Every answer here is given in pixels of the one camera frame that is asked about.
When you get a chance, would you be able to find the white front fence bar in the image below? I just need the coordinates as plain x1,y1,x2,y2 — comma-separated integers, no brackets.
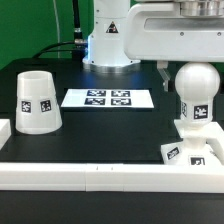
0,163,224,193

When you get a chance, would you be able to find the white lamp base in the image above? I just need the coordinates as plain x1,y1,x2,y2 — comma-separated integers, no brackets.
161,120,222,166

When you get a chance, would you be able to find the white lamp bulb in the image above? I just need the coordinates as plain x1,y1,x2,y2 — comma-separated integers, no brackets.
175,62,220,128

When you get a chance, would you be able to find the white lamp shade cone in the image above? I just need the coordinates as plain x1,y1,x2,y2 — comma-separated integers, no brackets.
16,71,62,134

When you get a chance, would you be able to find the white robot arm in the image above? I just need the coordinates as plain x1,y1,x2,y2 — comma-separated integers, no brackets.
83,0,224,85

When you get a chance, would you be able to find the black cable bundle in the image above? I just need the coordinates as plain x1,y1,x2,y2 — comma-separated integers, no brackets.
31,0,88,61

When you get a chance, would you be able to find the white left fence block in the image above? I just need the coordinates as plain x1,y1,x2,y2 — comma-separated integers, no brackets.
0,119,11,150

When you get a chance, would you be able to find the white marker sheet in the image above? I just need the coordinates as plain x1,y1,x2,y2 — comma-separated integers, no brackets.
62,89,154,109

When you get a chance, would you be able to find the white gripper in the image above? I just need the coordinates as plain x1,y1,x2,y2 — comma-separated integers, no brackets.
124,0,224,92

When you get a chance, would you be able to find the white thin cable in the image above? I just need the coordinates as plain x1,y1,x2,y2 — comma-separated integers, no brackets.
52,0,63,60

